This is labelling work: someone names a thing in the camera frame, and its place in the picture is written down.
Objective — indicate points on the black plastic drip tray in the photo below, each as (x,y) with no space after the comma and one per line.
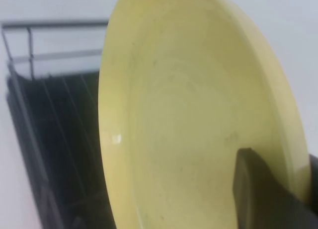
(67,129)

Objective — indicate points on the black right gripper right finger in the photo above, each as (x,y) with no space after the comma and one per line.
(314,181)

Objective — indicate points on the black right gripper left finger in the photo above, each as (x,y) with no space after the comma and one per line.
(263,196)

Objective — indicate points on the yellow plate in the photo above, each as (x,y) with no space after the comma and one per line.
(188,95)

